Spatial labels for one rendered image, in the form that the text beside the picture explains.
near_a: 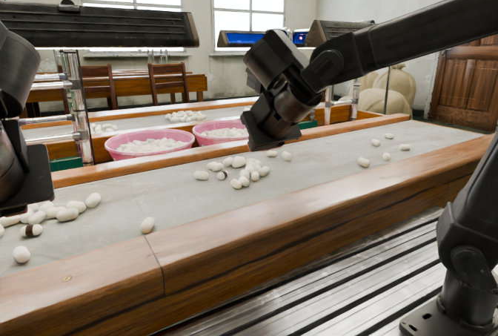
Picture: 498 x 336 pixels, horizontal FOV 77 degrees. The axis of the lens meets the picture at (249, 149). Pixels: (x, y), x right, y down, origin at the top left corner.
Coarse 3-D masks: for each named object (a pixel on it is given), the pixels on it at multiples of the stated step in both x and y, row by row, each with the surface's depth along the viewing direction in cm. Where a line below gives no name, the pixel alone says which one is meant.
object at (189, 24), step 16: (0, 16) 49; (16, 16) 51; (32, 16) 52; (48, 16) 53; (64, 16) 54; (80, 16) 55; (96, 16) 57; (112, 16) 58; (128, 16) 59; (144, 16) 61; (160, 16) 63; (176, 16) 64; (192, 16) 66; (16, 32) 50; (32, 32) 51; (48, 32) 52; (64, 32) 53; (80, 32) 54; (96, 32) 56; (112, 32) 57; (128, 32) 58; (144, 32) 60; (160, 32) 61; (176, 32) 63; (192, 32) 65
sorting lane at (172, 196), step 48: (288, 144) 103; (336, 144) 103; (384, 144) 103; (432, 144) 103; (96, 192) 69; (144, 192) 69; (192, 192) 69; (240, 192) 69; (288, 192) 69; (0, 240) 52; (48, 240) 52; (96, 240) 52
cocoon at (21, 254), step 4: (16, 248) 46; (20, 248) 46; (24, 248) 47; (16, 252) 46; (20, 252) 46; (24, 252) 46; (28, 252) 46; (16, 256) 45; (20, 256) 45; (24, 256) 46; (28, 256) 46; (16, 260) 45; (20, 260) 45; (24, 260) 46
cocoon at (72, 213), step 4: (68, 208) 58; (72, 208) 58; (60, 212) 56; (64, 212) 57; (68, 212) 57; (72, 212) 57; (76, 212) 58; (56, 216) 56; (60, 216) 56; (64, 216) 56; (68, 216) 57; (72, 216) 57; (76, 216) 58; (60, 220) 56; (64, 220) 57
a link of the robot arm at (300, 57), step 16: (272, 32) 45; (256, 48) 46; (272, 48) 46; (288, 48) 45; (256, 64) 46; (272, 64) 45; (288, 64) 45; (304, 64) 45; (320, 64) 40; (336, 64) 39; (272, 80) 46; (320, 80) 41
